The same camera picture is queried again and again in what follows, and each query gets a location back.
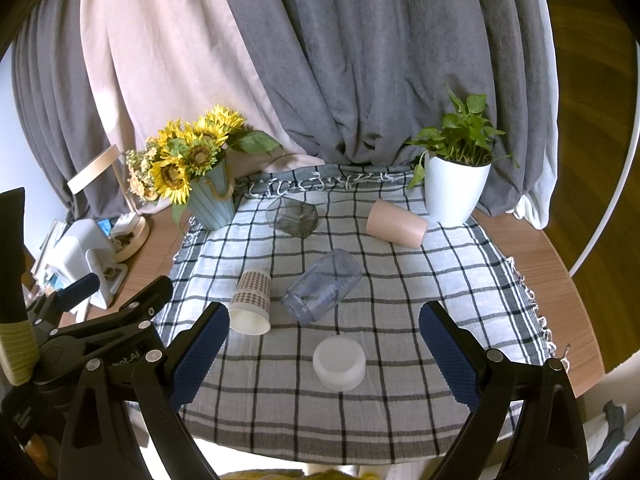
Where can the pink cup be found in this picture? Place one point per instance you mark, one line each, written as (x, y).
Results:
(397, 222)

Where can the green pothos plant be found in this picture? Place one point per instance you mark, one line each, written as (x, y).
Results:
(460, 132)

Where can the white round lid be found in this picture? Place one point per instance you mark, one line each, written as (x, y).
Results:
(339, 362)

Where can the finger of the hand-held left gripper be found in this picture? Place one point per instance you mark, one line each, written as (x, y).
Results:
(147, 300)
(77, 291)

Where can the teal ribbed vase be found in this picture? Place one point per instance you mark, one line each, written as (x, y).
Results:
(212, 205)

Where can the white box appliance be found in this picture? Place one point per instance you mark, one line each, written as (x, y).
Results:
(75, 252)

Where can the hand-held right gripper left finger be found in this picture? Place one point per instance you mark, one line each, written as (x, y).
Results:
(200, 357)

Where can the wooden desk lamp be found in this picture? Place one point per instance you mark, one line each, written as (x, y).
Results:
(95, 167)

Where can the grey curtain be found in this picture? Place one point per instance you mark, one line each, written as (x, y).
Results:
(55, 110)
(375, 60)

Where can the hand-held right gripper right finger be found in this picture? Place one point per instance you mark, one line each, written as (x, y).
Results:
(450, 360)

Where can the checked grey white tablecloth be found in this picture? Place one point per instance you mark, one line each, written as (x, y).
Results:
(395, 310)

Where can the grey glass cup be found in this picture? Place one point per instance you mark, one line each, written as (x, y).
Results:
(295, 217)

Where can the clear blue-tinted glass jar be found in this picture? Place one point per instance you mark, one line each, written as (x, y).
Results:
(322, 285)

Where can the pink curtain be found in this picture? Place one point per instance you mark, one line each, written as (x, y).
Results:
(165, 50)

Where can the white ribbed plant pot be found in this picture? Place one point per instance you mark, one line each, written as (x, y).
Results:
(455, 192)

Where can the checkered paper cup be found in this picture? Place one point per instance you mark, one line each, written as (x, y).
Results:
(251, 300)

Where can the sunflower bouquet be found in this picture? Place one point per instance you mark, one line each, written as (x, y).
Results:
(175, 160)

